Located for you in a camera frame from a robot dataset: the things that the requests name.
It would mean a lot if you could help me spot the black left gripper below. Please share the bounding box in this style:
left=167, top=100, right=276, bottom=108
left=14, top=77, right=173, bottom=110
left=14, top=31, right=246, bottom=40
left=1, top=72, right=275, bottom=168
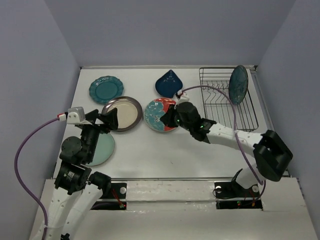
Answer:
left=81, top=106, right=119, bottom=161

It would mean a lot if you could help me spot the red teal floral plate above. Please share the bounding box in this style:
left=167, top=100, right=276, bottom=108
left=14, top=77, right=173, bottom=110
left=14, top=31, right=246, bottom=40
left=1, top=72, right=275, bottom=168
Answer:
left=143, top=97, right=176, bottom=133

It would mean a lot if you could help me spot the light green round plate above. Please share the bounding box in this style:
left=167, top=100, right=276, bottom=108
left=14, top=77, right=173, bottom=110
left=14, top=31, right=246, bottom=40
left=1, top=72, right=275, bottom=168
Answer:
left=87, top=133, right=115, bottom=167

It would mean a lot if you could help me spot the dark teal round plate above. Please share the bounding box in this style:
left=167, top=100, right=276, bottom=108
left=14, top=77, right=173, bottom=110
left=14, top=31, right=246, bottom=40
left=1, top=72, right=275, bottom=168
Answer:
left=228, top=65, right=249, bottom=106

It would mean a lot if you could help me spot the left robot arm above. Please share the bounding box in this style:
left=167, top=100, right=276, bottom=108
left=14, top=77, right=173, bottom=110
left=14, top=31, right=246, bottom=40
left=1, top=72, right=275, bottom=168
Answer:
left=34, top=107, right=119, bottom=240

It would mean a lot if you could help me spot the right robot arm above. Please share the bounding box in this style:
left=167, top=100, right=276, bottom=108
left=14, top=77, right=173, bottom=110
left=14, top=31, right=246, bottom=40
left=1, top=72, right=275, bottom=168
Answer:
left=160, top=102, right=293, bottom=196

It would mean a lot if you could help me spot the navy leaf shaped dish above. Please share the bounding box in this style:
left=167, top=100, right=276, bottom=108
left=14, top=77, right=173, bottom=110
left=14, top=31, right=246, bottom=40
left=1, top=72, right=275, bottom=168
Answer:
left=155, top=69, right=183, bottom=99

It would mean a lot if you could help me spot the teal scalloped plate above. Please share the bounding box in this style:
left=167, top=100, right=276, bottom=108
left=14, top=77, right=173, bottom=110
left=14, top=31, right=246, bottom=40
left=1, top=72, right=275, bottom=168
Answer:
left=88, top=75, right=124, bottom=105

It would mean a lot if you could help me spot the silver rimmed cream plate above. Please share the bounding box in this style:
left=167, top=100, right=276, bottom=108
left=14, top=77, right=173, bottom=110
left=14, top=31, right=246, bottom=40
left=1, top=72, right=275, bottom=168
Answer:
left=101, top=96, right=143, bottom=132

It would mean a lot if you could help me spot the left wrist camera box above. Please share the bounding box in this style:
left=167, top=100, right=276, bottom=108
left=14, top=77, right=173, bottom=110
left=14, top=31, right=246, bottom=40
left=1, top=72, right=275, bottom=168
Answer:
left=57, top=106, right=86, bottom=125

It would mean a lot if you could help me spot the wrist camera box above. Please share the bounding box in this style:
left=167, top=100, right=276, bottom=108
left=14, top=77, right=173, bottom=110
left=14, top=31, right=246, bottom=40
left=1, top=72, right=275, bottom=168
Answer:
left=57, top=106, right=86, bottom=125
left=175, top=90, right=190, bottom=105

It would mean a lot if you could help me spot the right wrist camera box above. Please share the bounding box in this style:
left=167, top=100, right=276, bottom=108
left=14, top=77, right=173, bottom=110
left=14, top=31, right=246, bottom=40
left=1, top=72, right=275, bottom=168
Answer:
left=175, top=90, right=190, bottom=105

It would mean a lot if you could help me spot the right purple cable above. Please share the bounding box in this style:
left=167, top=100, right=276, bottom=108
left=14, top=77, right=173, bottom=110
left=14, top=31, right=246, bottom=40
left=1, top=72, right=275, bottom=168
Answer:
left=181, top=85, right=266, bottom=201

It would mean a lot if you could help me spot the purple cable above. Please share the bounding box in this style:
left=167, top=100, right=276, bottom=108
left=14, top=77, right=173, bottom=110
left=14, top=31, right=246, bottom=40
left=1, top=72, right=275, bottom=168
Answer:
left=181, top=85, right=266, bottom=201
left=14, top=117, right=61, bottom=240

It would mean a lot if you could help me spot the black wire dish rack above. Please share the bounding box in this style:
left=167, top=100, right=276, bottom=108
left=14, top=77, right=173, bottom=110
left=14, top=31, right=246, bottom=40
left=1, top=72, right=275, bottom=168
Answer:
left=199, top=67, right=259, bottom=132

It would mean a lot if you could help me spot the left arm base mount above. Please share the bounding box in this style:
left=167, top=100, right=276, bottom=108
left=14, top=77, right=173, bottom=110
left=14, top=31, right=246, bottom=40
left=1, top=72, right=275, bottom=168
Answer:
left=92, top=182, right=127, bottom=211

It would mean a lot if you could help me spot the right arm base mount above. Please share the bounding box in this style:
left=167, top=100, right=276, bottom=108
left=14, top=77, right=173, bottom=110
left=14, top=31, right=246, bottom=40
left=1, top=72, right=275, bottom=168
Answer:
left=212, top=181, right=263, bottom=210

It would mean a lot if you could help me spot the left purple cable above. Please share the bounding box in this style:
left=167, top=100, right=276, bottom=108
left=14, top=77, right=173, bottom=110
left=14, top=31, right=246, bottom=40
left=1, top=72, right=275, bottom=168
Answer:
left=14, top=117, right=61, bottom=240

